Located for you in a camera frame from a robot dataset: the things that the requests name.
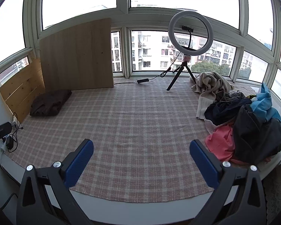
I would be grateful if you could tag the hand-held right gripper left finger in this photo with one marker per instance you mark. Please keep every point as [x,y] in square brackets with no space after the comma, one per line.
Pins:
[80,161]

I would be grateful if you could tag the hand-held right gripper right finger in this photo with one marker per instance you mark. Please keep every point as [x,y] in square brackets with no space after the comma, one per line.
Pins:
[202,163]

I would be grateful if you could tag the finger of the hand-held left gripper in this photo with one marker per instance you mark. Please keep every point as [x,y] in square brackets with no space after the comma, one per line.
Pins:
[0,131]

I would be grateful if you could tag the beige knit sweater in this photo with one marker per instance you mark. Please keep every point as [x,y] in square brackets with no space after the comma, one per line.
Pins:
[210,84]

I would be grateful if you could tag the white power strip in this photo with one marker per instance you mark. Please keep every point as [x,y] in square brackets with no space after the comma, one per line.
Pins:
[4,145]

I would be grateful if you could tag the black power adapter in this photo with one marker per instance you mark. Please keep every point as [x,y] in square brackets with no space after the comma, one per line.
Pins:
[9,144]

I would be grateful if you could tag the pink garment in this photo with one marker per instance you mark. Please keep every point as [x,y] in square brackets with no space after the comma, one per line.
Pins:
[220,143]

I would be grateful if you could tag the white cloth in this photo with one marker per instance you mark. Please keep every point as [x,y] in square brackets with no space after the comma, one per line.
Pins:
[212,126]

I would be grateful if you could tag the pine plank panel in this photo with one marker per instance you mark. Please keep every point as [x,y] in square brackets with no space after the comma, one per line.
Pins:
[21,91]

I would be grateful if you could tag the dark brown folded cloth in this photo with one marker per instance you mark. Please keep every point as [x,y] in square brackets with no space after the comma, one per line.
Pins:
[49,103]

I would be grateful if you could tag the black garment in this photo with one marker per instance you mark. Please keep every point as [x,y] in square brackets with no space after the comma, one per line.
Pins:
[257,136]

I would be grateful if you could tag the pink plaid blanket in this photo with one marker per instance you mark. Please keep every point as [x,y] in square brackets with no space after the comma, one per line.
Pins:
[135,121]

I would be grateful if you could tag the grey garment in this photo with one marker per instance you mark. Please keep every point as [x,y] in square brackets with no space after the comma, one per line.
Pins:
[234,96]

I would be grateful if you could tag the patterned rug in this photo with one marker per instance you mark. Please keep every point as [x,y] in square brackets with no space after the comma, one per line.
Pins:
[275,196]

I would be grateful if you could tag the yellow black striped cloth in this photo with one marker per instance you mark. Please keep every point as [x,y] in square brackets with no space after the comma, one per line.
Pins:
[251,96]

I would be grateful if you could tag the blue garment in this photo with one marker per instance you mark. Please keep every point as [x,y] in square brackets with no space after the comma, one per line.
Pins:
[264,103]

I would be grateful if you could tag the black tripod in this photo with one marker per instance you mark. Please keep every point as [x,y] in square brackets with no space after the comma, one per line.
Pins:
[178,75]

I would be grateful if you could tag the light wooden board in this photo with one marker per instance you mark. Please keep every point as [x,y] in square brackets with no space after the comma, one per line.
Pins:
[77,56]

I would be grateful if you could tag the black phone clamp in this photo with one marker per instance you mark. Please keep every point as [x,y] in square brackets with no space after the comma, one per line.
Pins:
[187,28]

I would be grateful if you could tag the white window frame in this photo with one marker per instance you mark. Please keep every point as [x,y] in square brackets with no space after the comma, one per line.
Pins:
[123,4]

